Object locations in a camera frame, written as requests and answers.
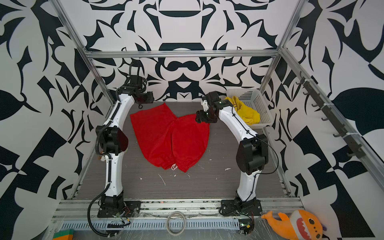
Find black wall hook rack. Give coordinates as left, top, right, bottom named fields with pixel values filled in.
left=297, top=71, right=367, bottom=159

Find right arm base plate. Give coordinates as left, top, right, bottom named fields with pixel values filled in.
left=219, top=198, right=263, bottom=216

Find yellow shorts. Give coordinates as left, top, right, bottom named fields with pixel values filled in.
left=225, top=96, right=261, bottom=126

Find green orange block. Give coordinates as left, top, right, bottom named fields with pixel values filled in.
left=53, top=230, right=74, bottom=240

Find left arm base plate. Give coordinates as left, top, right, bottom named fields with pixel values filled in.
left=97, top=201, right=142, bottom=218

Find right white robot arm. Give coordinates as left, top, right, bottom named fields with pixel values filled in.
left=196, top=91, right=269, bottom=202

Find red shorts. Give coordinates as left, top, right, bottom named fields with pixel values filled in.
left=130, top=104, right=210, bottom=173

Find aluminium frame crossbar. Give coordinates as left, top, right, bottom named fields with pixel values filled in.
left=85, top=50, right=278, bottom=59

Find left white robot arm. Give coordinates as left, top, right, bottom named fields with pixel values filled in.
left=95, top=74, right=154, bottom=210

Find white plastic basket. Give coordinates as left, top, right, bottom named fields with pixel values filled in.
left=227, top=89, right=273, bottom=129

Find orange shark plush toy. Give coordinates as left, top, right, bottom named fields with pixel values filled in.
left=262, top=210, right=327, bottom=240

